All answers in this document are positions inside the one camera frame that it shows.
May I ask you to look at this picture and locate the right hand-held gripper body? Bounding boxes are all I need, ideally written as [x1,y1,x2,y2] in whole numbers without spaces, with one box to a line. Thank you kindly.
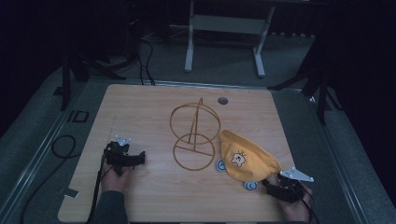
[268,166,315,204]

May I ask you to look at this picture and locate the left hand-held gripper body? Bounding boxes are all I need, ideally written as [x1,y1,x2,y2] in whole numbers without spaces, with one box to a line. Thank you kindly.
[103,134,138,177]

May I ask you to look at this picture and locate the yellow hat with bear patch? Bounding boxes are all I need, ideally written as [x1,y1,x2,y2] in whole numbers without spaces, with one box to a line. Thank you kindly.
[215,129,283,192]

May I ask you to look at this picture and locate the person's right hand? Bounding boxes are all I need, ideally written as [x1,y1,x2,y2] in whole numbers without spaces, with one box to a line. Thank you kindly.
[266,173,314,223]

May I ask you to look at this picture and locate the person's left hand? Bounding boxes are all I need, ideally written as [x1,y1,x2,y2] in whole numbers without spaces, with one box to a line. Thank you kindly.
[100,158,135,194]

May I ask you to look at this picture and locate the black tripod stand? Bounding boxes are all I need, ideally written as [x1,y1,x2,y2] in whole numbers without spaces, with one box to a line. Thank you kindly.
[60,46,127,112]
[266,59,344,126]

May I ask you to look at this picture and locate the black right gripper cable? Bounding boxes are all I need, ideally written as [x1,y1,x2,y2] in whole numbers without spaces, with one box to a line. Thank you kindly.
[288,180,316,224]

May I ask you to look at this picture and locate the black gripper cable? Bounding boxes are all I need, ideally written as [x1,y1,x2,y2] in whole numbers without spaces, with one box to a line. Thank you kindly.
[288,180,316,224]
[86,158,107,224]

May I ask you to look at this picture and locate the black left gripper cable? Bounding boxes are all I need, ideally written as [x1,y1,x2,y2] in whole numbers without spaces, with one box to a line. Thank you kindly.
[86,158,107,224]

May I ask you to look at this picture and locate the gold wire hat stand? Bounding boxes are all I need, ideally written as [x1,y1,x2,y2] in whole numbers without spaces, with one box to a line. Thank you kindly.
[169,97,221,172]

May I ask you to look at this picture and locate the black floor cable loop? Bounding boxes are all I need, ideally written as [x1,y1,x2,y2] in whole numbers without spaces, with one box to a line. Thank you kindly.
[19,134,78,224]

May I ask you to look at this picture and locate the black hanging cables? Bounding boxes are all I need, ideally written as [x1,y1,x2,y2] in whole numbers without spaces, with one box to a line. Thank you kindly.
[135,39,156,87]

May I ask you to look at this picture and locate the white metal stand frame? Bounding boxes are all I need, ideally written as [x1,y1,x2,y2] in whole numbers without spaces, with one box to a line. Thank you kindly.
[184,0,276,78]

